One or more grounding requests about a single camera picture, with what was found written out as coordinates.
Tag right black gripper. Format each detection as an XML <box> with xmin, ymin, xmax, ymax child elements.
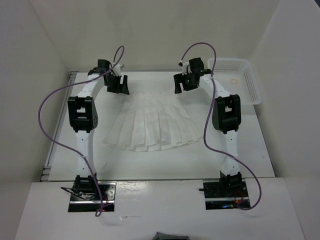
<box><xmin>173</xmin><ymin>71</ymin><xmax>198</xmax><ymax>94</ymax></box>

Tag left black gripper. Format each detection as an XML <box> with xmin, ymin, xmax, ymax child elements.
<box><xmin>105</xmin><ymin>73</ymin><xmax>130</xmax><ymax>95</ymax></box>

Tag white pleated skirt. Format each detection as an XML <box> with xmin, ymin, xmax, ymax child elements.
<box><xmin>104</xmin><ymin>91</ymin><xmax>203</xmax><ymax>152</ymax></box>

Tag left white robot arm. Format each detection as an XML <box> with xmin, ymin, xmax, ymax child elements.
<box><xmin>67</xmin><ymin>59</ymin><xmax>130</xmax><ymax>200</ymax></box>

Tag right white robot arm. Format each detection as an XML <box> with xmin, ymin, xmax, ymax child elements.
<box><xmin>173</xmin><ymin>57</ymin><xmax>242</xmax><ymax>198</ymax></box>

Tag white perforated plastic basket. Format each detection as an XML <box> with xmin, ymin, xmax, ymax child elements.
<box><xmin>207</xmin><ymin>57</ymin><xmax>262</xmax><ymax>105</ymax></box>

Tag dark object bottom edge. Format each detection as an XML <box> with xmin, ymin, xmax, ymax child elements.
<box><xmin>152</xmin><ymin>232</ymin><xmax>190</xmax><ymax>240</ymax></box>

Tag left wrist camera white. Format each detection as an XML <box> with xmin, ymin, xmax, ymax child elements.
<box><xmin>111</xmin><ymin>63</ymin><xmax>124</xmax><ymax>77</ymax></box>

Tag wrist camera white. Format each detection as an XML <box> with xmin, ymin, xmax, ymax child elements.
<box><xmin>178</xmin><ymin>60</ymin><xmax>191</xmax><ymax>75</ymax></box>
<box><xmin>111</xmin><ymin>63</ymin><xmax>124</xmax><ymax>77</ymax></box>

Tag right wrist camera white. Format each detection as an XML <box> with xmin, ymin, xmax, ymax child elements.
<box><xmin>178</xmin><ymin>60</ymin><xmax>191</xmax><ymax>75</ymax></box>

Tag aluminium table rail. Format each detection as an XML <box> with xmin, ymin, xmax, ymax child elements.
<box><xmin>39</xmin><ymin>71</ymin><xmax>78</xmax><ymax>182</ymax></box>

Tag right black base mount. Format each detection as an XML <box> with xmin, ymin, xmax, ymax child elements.
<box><xmin>198</xmin><ymin>180</ymin><xmax>251</xmax><ymax>210</ymax></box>

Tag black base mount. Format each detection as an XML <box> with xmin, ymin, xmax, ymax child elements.
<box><xmin>61</xmin><ymin>181</ymin><xmax>117</xmax><ymax>213</ymax></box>
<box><xmin>198</xmin><ymin>180</ymin><xmax>251</xmax><ymax>210</ymax></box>

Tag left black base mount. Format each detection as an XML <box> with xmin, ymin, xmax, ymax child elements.
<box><xmin>61</xmin><ymin>181</ymin><xmax>117</xmax><ymax>213</ymax></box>

